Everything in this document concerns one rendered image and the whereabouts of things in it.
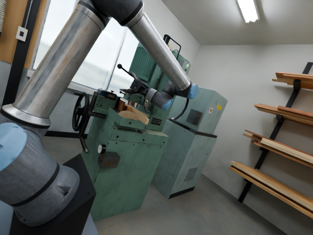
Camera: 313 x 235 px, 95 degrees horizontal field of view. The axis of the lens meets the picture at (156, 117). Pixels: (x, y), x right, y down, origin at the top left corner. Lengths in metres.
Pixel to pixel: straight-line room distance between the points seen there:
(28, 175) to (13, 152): 0.07
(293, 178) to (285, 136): 0.60
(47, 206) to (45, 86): 0.39
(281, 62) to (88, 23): 3.04
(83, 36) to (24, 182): 0.50
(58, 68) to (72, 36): 0.13
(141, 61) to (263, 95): 2.40
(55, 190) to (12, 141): 0.19
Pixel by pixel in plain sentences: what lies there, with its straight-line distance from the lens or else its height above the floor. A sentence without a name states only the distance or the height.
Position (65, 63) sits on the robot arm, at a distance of 0.64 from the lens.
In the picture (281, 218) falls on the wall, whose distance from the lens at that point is 3.11.
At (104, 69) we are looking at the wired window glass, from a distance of 2.64.
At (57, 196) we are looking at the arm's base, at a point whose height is 0.70.
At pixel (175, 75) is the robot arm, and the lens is 0.76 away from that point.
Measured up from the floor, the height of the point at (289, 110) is 1.56.
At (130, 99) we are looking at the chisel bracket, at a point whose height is 1.01.
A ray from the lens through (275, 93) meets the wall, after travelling 3.11.
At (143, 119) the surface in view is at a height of 0.92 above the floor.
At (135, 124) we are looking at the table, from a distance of 1.03.
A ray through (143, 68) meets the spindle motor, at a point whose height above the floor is 1.27.
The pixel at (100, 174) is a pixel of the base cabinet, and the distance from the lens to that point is 1.19.
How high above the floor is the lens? 1.09
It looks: 7 degrees down
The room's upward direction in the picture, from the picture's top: 21 degrees clockwise
